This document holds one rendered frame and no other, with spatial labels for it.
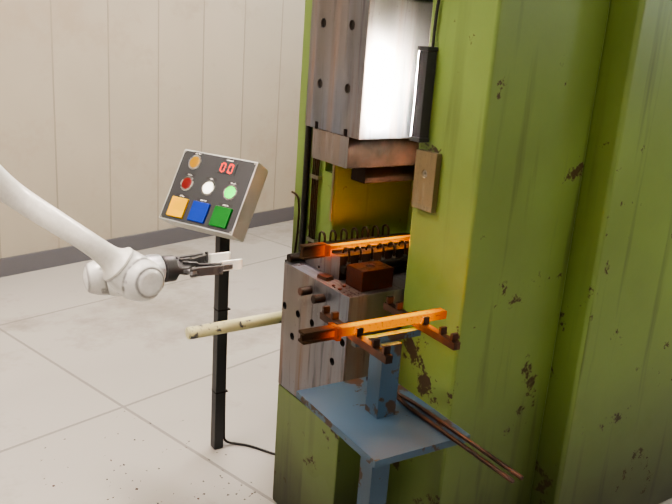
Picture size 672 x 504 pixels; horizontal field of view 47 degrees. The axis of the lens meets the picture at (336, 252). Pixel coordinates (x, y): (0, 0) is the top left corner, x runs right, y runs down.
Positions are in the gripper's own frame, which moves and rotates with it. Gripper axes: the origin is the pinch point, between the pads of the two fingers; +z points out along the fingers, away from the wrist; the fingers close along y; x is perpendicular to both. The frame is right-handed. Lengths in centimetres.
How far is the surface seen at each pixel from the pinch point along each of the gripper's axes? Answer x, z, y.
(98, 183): -47, 64, -323
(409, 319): -5, 28, 50
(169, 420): -100, 18, -87
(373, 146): 34, 45, 8
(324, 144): 32.4, 35.2, -5.3
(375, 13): 72, 38, 13
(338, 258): -1.4, 35.1, 6.6
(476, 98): 52, 49, 44
